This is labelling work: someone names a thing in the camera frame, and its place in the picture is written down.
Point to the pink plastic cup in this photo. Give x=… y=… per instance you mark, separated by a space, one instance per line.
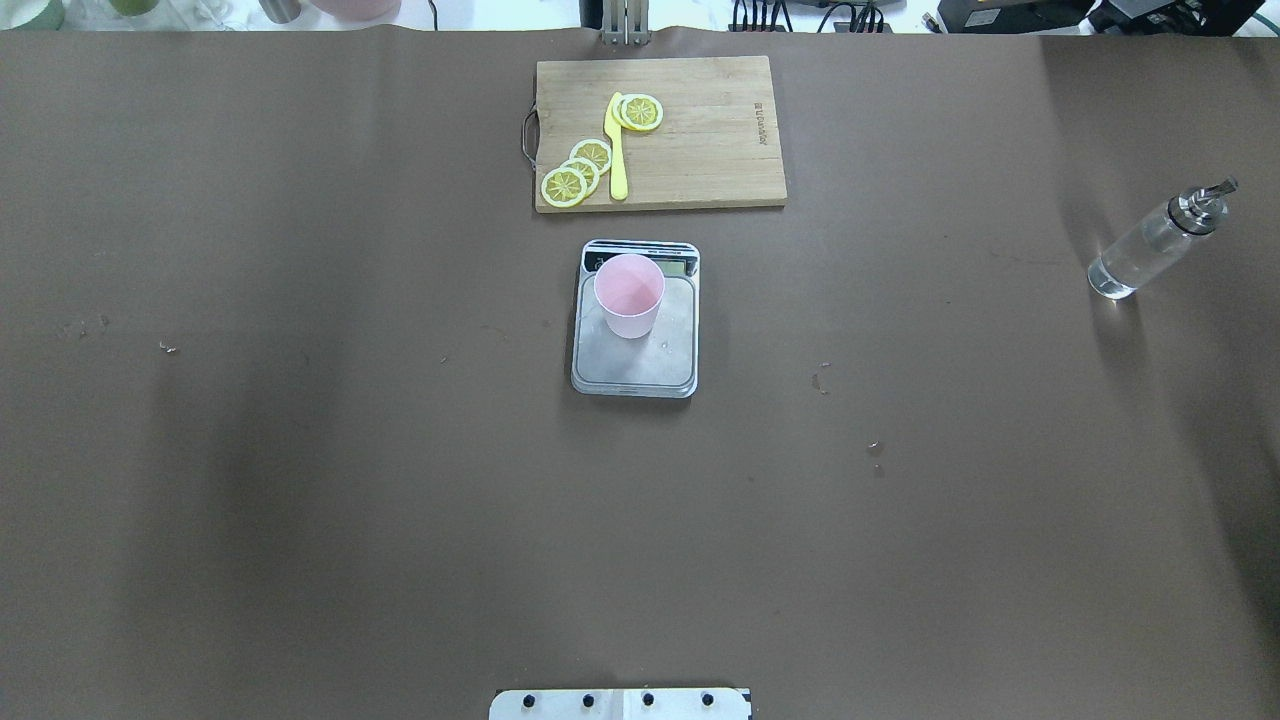
x=630 y=289

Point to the clear glass sauce bottle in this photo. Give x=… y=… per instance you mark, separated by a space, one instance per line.
x=1160 y=239

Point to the silver digital kitchen scale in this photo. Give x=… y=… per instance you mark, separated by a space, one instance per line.
x=662 y=364

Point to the steel jigger cup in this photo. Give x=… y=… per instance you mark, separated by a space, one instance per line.
x=281 y=12

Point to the yellow plastic knife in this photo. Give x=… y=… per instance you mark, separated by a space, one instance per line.
x=618 y=180

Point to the lemon slice near knife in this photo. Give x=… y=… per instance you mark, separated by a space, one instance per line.
x=562 y=188

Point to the bamboo cutting board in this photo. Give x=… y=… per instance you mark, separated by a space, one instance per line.
x=718 y=145

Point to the pink bowl of ice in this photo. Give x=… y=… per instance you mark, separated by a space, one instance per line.
x=357 y=10

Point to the aluminium frame post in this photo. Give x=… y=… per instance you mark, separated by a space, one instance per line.
x=625 y=23

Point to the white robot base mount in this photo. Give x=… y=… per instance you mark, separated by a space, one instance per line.
x=623 y=703

